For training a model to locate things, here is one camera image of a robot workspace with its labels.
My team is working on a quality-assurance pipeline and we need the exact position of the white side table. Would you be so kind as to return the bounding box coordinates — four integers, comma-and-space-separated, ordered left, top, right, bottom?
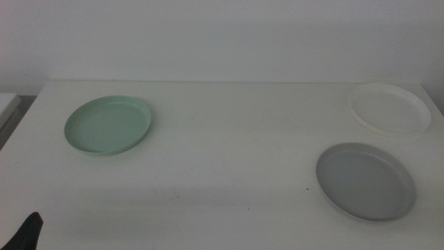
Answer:
0, 92, 22, 140

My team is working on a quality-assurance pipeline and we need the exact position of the pale green shallow bowl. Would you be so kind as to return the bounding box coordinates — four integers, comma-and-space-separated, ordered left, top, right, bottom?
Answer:
63, 95, 153, 156

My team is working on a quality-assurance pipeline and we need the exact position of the white shallow bowl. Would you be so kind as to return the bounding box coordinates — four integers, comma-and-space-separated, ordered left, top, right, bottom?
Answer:
348, 83, 432, 137

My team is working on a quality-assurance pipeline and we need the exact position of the grey shallow bowl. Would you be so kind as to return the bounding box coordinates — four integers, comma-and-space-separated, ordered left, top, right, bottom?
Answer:
316, 142, 417, 222

